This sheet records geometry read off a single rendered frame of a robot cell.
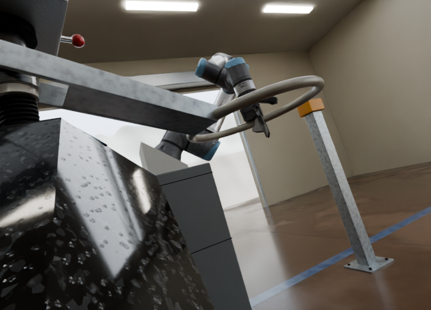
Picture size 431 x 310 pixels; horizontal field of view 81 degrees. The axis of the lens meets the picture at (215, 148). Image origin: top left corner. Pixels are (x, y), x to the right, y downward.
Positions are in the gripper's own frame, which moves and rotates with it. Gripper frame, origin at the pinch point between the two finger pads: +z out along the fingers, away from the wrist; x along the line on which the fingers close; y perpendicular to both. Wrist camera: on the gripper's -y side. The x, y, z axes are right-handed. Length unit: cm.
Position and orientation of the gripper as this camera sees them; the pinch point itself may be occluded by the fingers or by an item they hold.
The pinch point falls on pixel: (268, 133)
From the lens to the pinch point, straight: 111.8
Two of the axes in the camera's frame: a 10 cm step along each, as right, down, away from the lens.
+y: -8.8, 3.7, 3.0
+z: 3.6, 9.3, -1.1
